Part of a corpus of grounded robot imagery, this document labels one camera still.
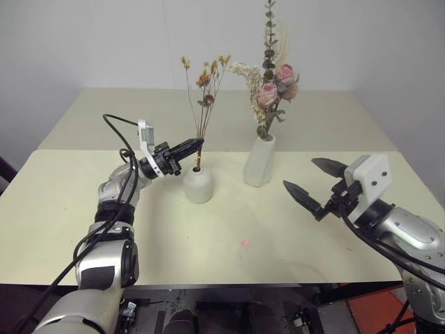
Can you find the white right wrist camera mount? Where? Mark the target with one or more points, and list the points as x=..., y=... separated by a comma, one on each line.
x=372, y=177

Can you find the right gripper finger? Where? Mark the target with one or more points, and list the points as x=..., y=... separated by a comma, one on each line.
x=330, y=167
x=301, y=196

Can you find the round white vase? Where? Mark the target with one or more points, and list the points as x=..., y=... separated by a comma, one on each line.
x=198, y=186

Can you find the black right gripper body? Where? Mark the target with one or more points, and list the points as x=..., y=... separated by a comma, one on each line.
x=342, y=198

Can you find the tall white vase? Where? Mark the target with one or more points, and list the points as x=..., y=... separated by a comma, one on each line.
x=259, y=163

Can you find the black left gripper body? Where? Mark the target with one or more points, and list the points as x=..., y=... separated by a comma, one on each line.
x=165, y=160

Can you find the black table frame bar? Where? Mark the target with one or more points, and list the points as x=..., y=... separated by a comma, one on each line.
x=347, y=291

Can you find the dark chair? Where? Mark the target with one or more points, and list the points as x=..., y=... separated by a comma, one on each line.
x=7, y=174

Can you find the small metal clamp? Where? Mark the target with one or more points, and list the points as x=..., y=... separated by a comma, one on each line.
x=129, y=311

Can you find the red orange floor box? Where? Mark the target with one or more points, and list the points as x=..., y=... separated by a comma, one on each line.
x=379, y=309

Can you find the small pink petal scrap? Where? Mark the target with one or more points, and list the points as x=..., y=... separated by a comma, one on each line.
x=245, y=243

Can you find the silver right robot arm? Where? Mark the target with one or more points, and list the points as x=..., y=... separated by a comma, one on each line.
x=413, y=233

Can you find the dark rounded shape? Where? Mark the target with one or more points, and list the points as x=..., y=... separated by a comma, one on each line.
x=182, y=325

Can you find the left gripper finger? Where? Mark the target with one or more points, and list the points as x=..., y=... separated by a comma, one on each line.
x=187, y=145
x=186, y=153

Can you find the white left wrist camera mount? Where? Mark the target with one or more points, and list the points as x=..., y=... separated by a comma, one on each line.
x=145, y=134

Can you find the pink rose eucalyptus bouquet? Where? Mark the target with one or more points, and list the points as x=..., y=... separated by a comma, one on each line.
x=269, y=94

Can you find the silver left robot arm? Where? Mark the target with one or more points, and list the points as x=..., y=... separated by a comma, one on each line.
x=104, y=268

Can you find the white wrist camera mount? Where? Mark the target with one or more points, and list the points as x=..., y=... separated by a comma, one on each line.
x=372, y=177
x=145, y=134

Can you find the dried orange yellow flower bouquet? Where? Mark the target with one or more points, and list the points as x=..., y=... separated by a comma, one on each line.
x=205, y=101

